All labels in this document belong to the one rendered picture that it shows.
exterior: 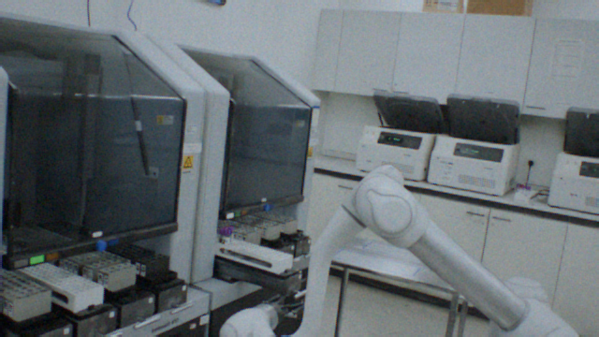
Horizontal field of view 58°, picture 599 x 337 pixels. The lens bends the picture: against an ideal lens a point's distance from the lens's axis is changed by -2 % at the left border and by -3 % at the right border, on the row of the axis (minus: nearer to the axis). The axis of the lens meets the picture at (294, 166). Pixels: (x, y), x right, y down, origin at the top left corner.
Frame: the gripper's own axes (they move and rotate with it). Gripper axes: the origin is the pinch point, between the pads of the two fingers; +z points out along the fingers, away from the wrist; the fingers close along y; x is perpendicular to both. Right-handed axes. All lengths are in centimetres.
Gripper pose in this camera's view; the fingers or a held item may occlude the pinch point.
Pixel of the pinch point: (299, 299)
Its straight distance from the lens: 199.3
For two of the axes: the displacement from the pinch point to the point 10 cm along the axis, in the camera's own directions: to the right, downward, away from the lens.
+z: 5.0, -0.6, 8.6
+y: -8.6, -1.6, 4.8
